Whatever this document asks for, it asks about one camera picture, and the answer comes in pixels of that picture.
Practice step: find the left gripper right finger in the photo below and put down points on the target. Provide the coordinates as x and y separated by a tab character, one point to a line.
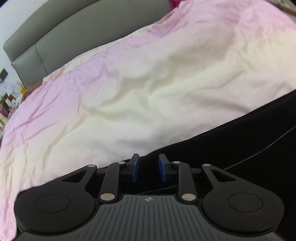
166	168

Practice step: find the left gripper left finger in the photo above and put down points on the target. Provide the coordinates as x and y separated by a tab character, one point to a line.
131	168

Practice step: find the black pants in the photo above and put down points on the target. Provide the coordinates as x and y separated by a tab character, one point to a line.
258	147

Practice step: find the magenta pillow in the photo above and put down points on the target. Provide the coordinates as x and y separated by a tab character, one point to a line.
174	4

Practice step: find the grey padded headboard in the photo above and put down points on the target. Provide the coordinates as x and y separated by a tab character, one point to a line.
59	31

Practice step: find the cluttered bedside desk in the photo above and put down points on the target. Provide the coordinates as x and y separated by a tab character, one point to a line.
11	96

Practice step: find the pink cream bed duvet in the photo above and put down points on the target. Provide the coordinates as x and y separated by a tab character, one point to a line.
204	64

